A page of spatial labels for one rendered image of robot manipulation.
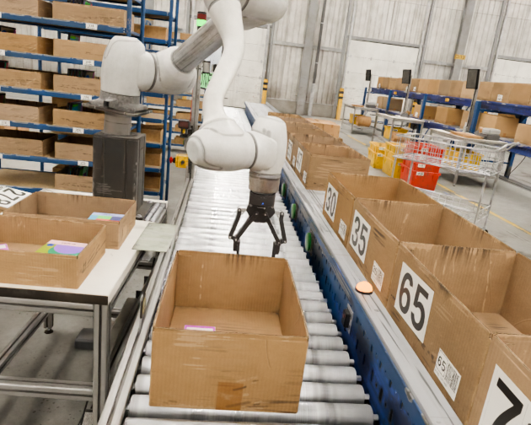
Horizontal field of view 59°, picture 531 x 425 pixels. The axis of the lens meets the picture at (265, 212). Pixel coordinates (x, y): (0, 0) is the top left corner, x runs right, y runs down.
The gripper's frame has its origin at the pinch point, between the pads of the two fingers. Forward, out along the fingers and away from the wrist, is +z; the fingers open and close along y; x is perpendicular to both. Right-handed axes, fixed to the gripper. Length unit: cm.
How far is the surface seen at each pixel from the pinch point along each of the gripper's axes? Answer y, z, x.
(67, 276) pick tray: 52, 7, 8
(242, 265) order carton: 4.7, -3.5, 15.5
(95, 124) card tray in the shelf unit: 90, -12, -166
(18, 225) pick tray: 76, 4, -21
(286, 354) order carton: -2, -3, 54
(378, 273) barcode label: -28.8, -7.9, 24.6
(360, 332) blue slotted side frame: -25.9, 7.2, 27.9
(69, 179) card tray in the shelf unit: 105, 24, -167
